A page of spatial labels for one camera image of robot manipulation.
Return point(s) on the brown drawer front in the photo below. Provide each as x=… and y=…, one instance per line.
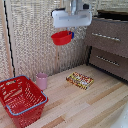
x=110, y=68
x=106, y=45

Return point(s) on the dark wooden drawer cabinet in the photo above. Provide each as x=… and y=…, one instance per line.
x=113, y=14

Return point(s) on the yellow red food box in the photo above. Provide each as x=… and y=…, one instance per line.
x=80, y=80

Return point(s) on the pink plastic cup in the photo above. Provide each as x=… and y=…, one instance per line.
x=41, y=81

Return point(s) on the orange-red plastic bowl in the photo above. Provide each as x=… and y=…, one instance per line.
x=61, y=38

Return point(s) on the red plastic shopping basket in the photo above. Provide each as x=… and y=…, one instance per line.
x=20, y=100

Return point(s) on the beige woven partition screen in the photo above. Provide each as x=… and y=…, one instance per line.
x=30, y=43

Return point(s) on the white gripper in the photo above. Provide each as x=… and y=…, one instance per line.
x=71, y=18

